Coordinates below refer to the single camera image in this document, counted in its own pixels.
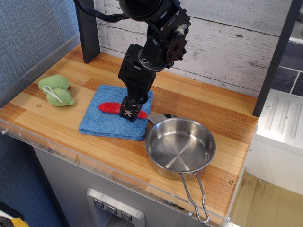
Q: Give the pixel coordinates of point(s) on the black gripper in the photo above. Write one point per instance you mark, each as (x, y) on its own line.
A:
(138, 80)

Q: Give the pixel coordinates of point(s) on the red handled metal spoon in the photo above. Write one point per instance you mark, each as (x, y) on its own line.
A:
(114, 108)

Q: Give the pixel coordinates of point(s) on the blue cloth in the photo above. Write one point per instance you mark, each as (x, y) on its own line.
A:
(98, 123)

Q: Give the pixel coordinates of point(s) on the steel pan with wire handle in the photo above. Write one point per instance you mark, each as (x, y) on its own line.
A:
(180, 149)

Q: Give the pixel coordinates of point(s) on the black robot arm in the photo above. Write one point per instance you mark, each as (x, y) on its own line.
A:
(168, 25)

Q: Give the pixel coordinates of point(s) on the clear acrylic edge guard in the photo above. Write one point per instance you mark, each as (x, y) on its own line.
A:
(81, 168)

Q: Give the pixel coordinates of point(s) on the green plush toy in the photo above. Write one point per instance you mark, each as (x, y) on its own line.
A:
(56, 89)

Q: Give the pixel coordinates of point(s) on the grey toy dispenser panel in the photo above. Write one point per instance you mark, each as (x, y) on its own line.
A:
(110, 212)

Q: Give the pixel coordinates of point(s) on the white ribbed appliance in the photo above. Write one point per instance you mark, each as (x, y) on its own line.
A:
(276, 152)

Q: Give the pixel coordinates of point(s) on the yellow black object corner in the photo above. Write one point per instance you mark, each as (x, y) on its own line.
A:
(9, 217)

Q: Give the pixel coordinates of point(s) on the dark grey left post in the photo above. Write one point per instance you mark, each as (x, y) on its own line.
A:
(88, 35)

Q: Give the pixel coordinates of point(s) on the dark grey post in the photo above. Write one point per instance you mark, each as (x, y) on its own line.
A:
(277, 56)
(88, 35)

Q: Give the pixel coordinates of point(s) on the dark grey right post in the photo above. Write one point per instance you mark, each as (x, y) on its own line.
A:
(277, 56)

